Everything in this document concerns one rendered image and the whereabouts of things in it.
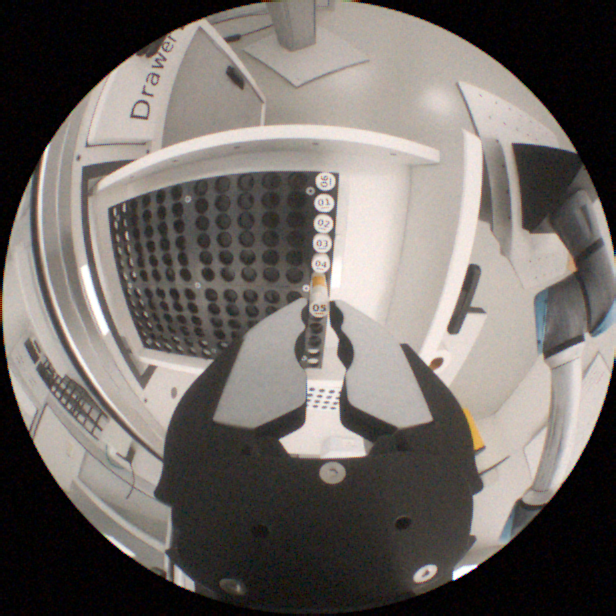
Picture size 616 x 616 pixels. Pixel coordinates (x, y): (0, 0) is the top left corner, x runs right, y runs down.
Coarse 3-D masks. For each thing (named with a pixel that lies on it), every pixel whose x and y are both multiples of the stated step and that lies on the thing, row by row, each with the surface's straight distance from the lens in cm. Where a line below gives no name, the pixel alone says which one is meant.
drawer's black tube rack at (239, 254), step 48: (192, 192) 18; (240, 192) 16; (288, 192) 15; (144, 240) 22; (192, 240) 18; (240, 240) 17; (288, 240) 16; (144, 288) 24; (192, 288) 20; (240, 288) 18; (288, 288) 17; (144, 336) 29; (192, 336) 23; (240, 336) 25
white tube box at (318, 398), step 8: (312, 392) 43; (320, 392) 43; (328, 392) 43; (336, 392) 43; (312, 400) 45; (320, 400) 45; (328, 400) 45; (336, 400) 45; (312, 408) 48; (320, 408) 48; (328, 408) 48; (336, 408) 48
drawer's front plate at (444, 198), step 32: (448, 160) 18; (480, 160) 17; (416, 192) 22; (448, 192) 18; (480, 192) 17; (416, 224) 22; (448, 224) 17; (416, 256) 21; (448, 256) 17; (416, 288) 21; (448, 288) 17; (416, 320) 20; (448, 320) 19; (416, 352) 20
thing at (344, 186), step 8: (344, 184) 21; (344, 192) 21; (344, 200) 21; (344, 208) 21; (344, 216) 21; (336, 224) 21; (344, 224) 21; (336, 232) 21; (344, 232) 21; (336, 240) 21; (344, 240) 21; (336, 248) 21; (344, 248) 22; (336, 256) 22; (336, 264) 22; (336, 272) 22; (336, 280) 23
